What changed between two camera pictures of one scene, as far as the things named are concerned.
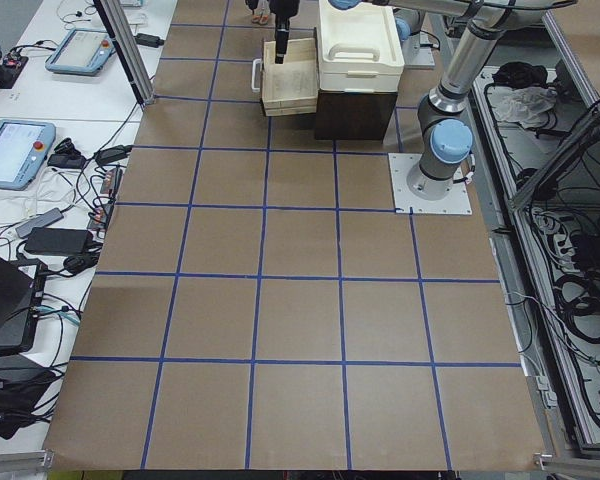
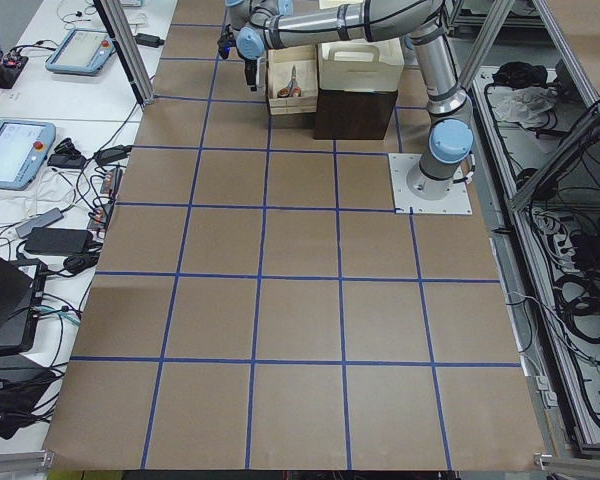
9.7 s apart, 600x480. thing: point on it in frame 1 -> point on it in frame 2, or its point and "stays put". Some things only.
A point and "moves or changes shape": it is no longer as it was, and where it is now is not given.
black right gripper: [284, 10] -> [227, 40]
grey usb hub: [40, 222] stays put
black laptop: [11, 298] stays put
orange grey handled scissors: [260, 19] moves or changes shape
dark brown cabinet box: [341, 115] stays put
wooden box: [291, 87] stays put
